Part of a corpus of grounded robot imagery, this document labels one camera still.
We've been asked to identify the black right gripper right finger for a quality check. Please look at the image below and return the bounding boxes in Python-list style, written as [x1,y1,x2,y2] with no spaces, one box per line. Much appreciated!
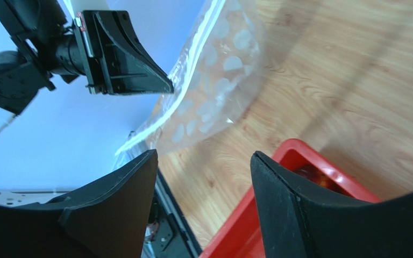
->
[250,151,413,257]

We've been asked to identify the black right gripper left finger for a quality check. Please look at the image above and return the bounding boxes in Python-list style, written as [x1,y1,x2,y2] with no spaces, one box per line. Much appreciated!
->
[0,150,158,257]

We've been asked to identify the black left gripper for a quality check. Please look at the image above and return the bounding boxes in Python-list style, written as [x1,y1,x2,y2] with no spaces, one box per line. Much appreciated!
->
[51,10,174,95]

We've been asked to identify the clear dotted zip top bag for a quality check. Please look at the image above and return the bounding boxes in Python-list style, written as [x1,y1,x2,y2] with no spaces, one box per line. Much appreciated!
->
[114,1,265,169]

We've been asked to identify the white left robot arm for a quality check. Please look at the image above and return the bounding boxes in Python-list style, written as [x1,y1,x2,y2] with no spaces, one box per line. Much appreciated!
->
[0,1,174,115]

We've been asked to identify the small orange pumpkin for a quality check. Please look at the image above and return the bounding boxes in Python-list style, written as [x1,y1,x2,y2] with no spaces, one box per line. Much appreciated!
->
[293,164,350,196]

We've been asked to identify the red plastic tray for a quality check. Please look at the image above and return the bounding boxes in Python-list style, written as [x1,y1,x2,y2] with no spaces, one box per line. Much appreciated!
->
[199,138,382,258]

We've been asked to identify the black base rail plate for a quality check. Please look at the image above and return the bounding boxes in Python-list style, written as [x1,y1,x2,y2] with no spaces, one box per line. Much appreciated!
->
[140,171,202,258]

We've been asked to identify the aluminium base frame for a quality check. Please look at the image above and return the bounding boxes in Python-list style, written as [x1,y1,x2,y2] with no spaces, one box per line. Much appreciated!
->
[0,189,74,207]

